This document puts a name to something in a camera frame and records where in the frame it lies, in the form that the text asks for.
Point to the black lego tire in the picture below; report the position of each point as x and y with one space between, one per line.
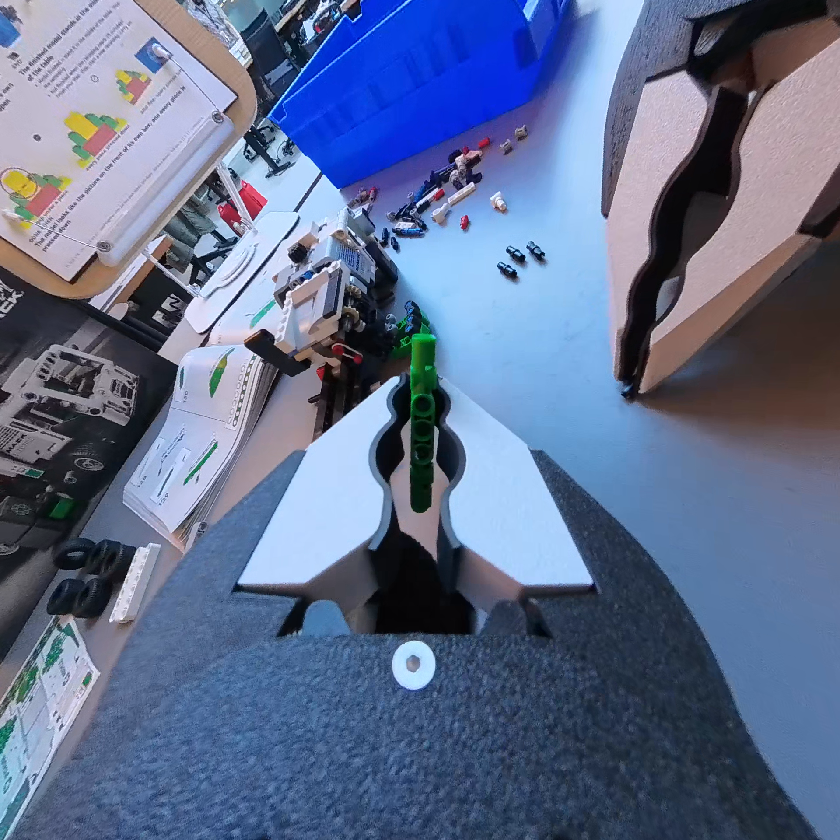
113 558
93 597
73 554
64 596

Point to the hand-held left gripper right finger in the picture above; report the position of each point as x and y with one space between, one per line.
518 525

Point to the green lego beam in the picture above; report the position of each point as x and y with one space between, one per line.
422 420

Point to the pile of small lego pieces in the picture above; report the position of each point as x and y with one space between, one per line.
426 190

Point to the clear acrylic holder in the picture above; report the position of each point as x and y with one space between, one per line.
164 170

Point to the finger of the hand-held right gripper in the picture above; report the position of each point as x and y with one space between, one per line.
663 164
774 216

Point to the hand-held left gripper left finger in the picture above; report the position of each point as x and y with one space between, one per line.
315 518

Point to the blue plastic bin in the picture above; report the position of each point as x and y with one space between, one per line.
407 92

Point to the green white sticker sheet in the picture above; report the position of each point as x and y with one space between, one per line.
39 709

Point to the green lego subassembly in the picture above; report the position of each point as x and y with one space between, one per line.
410 328

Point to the small white lego connector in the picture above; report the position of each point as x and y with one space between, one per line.
499 201

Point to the black lego set box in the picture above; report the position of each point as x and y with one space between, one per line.
65 407

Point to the white lego truck model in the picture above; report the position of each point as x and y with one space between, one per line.
321 295

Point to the white lego plate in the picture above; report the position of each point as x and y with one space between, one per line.
134 583

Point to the open instruction booklet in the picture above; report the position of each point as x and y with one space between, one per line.
197 446

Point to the printed instruction page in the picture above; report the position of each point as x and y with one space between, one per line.
79 98

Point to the red chair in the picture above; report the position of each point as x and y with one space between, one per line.
246 200

